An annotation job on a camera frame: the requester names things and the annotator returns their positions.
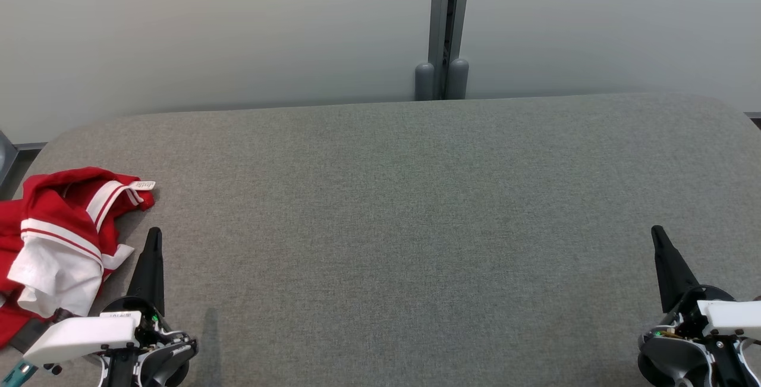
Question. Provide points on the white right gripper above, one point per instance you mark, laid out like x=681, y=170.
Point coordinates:
x=734, y=318

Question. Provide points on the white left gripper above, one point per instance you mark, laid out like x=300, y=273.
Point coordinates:
x=83, y=336

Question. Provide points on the red white striped jersey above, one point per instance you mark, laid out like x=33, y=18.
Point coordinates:
x=65, y=203

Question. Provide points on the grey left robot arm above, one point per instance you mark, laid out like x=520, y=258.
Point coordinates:
x=169, y=360

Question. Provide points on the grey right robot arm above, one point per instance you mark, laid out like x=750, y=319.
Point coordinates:
x=672, y=357

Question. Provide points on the grey cylinder bumper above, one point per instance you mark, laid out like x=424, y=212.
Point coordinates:
x=424, y=82
x=458, y=81

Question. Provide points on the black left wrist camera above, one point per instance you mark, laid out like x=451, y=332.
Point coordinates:
x=30, y=333

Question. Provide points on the teal left camera connector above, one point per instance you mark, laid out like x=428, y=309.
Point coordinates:
x=18, y=372

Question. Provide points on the grey metal partition post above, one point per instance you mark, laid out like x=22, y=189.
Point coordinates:
x=440, y=18

